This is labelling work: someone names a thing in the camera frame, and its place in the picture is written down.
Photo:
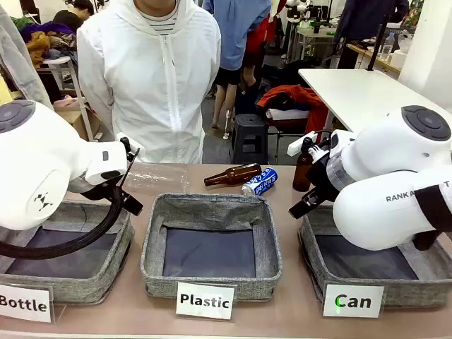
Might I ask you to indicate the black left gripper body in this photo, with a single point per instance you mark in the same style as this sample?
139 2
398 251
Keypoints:
100 190

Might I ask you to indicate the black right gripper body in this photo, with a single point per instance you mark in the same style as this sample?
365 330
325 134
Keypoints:
323 183

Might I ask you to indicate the clear plastic bottle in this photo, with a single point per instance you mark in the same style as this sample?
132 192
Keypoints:
159 180

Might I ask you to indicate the brown glass beer bottle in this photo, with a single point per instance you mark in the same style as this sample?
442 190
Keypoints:
236 174
299 176

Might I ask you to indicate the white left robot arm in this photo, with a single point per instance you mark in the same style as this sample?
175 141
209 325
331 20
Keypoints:
35 159

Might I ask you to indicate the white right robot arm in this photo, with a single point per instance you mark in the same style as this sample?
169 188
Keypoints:
381 215

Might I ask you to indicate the blue and white drink can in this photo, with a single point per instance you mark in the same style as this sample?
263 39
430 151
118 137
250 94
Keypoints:
263 181

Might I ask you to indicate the grey fabric basket labelled Can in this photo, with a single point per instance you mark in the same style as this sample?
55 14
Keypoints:
353 263

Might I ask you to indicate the grey fabric basket labelled Plastic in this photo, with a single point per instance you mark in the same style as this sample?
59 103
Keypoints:
212 212

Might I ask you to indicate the grey fabric basket labelled Bottle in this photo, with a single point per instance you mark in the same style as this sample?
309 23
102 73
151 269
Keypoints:
88 286

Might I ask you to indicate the white Can sign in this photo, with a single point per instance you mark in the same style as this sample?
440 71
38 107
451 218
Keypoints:
353 301

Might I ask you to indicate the cardboard box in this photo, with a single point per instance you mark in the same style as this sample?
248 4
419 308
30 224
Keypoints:
79 121

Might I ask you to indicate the white folded cloth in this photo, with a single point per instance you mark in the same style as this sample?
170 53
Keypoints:
287 113

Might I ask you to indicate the black plastic stool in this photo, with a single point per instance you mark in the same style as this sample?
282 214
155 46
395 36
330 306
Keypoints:
249 137

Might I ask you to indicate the orange jacket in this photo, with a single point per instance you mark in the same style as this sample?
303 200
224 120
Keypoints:
296 95

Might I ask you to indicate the white table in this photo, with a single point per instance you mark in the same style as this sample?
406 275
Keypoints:
356 92

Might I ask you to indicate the person in white hoodie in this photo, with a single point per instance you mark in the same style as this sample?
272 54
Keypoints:
148 88

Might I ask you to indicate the white Plastic sign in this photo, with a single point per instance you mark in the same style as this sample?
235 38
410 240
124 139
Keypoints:
205 300

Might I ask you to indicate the white metal cart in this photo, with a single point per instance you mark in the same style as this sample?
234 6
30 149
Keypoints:
67 70

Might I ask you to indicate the wooden background table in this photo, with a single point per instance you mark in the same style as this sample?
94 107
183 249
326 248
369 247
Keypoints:
374 58

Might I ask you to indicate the white Bottle sign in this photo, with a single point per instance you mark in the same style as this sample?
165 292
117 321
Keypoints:
24 303

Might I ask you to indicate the grey hanging garment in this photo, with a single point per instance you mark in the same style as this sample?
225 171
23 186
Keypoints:
17 63

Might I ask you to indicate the clear water bottle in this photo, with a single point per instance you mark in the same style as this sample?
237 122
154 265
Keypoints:
388 44

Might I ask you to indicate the black pole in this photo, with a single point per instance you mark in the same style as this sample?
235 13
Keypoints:
377 35

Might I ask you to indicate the pile of colourful clothes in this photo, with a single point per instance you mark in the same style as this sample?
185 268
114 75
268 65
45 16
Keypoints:
46 39

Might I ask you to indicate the dark blue hanging jacket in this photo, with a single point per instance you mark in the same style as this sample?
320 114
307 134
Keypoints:
367 17

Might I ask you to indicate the person in blue shirt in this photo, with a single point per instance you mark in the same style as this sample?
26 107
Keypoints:
233 31

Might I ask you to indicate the dark-haired seated person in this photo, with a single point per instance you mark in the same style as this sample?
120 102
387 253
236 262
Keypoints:
72 16

